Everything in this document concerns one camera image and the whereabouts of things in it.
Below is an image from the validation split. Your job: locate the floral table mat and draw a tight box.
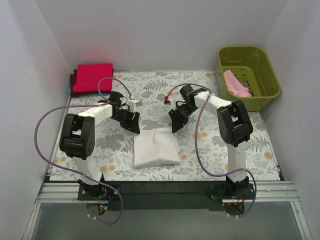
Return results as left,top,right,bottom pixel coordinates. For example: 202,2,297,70
49,70,281,182

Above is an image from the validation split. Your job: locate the white t shirt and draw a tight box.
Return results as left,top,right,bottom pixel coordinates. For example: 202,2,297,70
133,127,181,168

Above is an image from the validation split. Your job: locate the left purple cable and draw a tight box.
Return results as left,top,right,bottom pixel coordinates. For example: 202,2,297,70
33,77,142,225

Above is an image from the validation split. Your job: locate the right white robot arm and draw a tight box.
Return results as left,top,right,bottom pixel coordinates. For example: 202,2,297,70
168,83,253,197

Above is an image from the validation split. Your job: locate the aluminium rail frame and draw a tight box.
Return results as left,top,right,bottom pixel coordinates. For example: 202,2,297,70
22,69,313,240

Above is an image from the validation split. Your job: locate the purple cable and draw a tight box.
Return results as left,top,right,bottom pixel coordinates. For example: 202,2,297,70
163,84,257,219
33,77,142,225

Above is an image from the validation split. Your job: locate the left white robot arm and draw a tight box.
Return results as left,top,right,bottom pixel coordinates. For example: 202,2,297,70
59,91,142,200

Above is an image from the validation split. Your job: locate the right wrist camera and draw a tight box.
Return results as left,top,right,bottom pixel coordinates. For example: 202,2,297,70
163,95,176,108

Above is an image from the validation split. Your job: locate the green plastic basket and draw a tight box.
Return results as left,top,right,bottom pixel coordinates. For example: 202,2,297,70
216,46,281,112

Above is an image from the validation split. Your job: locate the pink t shirt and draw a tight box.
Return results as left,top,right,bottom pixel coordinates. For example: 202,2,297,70
223,69,252,97

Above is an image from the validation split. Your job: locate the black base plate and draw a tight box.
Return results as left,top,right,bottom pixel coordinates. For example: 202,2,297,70
77,180,255,212

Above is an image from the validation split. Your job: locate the folded magenta t shirt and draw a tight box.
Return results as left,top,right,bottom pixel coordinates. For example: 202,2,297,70
70,63,114,97

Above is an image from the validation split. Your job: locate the folded teal t shirt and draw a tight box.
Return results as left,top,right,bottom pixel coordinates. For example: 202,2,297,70
68,87,100,98

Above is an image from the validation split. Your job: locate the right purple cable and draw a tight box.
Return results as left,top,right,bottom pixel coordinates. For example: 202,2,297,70
163,84,257,219

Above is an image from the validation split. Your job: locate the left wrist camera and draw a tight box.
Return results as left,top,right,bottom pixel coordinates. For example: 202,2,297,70
126,99,142,113

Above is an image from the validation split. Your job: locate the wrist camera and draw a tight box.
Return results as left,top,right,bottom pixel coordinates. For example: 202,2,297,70
126,99,142,113
163,95,176,108

